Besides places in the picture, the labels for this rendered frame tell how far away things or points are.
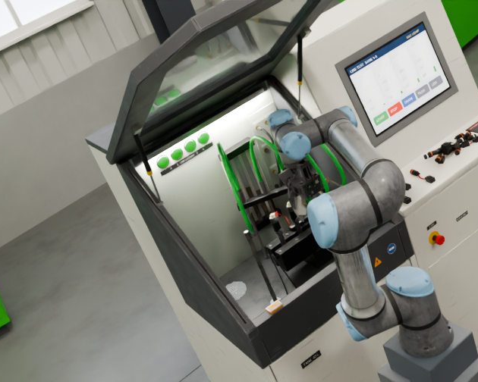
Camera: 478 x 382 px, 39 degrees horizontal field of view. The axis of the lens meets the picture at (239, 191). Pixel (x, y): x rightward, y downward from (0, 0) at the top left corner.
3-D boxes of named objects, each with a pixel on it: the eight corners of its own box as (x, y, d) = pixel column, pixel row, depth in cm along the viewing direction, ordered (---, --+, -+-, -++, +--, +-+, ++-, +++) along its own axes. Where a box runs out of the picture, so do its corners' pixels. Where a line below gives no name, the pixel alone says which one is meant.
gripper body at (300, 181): (306, 202, 203) (294, 168, 198) (290, 195, 210) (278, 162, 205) (325, 189, 206) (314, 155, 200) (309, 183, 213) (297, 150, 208)
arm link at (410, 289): (448, 315, 184) (437, 277, 178) (402, 335, 184) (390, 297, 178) (429, 292, 195) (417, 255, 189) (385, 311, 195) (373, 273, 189)
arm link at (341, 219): (405, 332, 186) (378, 200, 149) (355, 354, 186) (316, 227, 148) (385, 299, 195) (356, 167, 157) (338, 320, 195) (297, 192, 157)
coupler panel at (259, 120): (277, 186, 271) (251, 118, 257) (272, 184, 274) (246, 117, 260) (302, 170, 275) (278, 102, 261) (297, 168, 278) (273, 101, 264)
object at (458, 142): (443, 169, 252) (440, 156, 249) (422, 163, 261) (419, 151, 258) (485, 139, 259) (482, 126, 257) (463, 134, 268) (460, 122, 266)
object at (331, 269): (272, 362, 224) (256, 327, 217) (265, 357, 228) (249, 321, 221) (407, 260, 245) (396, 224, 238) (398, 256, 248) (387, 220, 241)
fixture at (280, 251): (293, 286, 248) (280, 254, 242) (278, 277, 257) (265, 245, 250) (362, 237, 260) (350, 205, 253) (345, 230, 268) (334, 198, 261)
